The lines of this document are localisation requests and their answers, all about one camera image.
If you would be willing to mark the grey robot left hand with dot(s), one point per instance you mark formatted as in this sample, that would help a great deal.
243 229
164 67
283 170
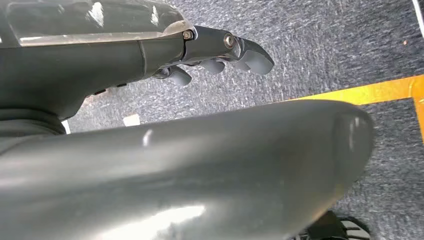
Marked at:
66 59

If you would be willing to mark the white floor patch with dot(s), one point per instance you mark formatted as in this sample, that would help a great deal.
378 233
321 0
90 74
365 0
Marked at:
132 120
67 127

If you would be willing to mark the ribbed grey left arm sleeve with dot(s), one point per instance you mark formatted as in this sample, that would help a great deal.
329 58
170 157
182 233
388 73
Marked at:
20 127

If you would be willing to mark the black robot foot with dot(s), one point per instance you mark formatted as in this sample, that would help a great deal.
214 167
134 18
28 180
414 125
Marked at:
331 228

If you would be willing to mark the yellow floor tape strip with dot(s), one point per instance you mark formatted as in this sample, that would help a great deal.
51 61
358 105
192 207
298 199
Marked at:
381 91

